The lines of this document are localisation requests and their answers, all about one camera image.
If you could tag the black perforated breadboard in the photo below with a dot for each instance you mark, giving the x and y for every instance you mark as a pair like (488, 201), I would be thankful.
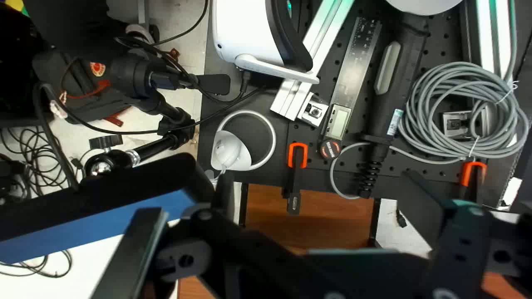
(433, 43)

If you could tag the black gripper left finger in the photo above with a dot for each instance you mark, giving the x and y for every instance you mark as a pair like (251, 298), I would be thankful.
(130, 259)

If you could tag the red round knob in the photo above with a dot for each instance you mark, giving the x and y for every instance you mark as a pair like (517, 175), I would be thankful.
(331, 148)

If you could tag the black camera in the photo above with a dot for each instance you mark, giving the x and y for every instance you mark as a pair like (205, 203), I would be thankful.
(138, 75)

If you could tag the black padded bar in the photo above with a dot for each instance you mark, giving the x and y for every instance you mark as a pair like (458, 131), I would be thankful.
(110, 191)

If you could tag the black ridged strip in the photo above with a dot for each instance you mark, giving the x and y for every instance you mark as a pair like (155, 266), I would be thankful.
(369, 178)

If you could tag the black metal ruler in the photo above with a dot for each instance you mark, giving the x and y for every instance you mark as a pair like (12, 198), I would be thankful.
(358, 72)

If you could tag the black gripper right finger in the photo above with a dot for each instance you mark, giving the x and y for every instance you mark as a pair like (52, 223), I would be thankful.
(463, 249)

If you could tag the blue flat panel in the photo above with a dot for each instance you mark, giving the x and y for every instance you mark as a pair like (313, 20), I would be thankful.
(84, 225)

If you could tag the white round disc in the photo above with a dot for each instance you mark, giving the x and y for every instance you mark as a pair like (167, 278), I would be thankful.
(421, 4)

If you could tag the silver aluminium extrusion rail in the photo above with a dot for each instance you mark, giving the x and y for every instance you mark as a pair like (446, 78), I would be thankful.
(325, 33)
(496, 33)

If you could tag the white VR headset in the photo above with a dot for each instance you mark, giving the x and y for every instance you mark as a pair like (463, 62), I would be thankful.
(250, 33)

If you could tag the black tripod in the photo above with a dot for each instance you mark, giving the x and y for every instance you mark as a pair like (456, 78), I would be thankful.
(167, 133)

